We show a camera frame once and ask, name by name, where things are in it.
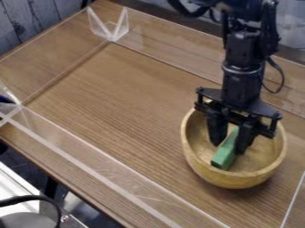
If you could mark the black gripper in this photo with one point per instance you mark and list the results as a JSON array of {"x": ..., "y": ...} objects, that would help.
[{"x": 236, "y": 105}]

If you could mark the green rectangular block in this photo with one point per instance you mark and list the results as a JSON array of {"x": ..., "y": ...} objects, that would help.
[{"x": 225, "y": 156}]

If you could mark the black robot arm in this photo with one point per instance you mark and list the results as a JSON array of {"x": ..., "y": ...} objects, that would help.
[{"x": 250, "y": 41}]

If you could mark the light wooden bowl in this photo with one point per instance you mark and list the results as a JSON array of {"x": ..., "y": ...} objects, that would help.
[{"x": 252, "y": 168}]

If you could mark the clear acrylic right panel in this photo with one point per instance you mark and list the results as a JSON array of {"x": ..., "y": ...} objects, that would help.
[{"x": 295, "y": 216}]

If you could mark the clear acrylic front wall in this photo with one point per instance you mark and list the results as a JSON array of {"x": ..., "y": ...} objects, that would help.
[{"x": 111, "y": 145}]

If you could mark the clear acrylic corner bracket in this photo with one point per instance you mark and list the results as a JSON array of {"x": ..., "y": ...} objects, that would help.
[{"x": 109, "y": 30}]

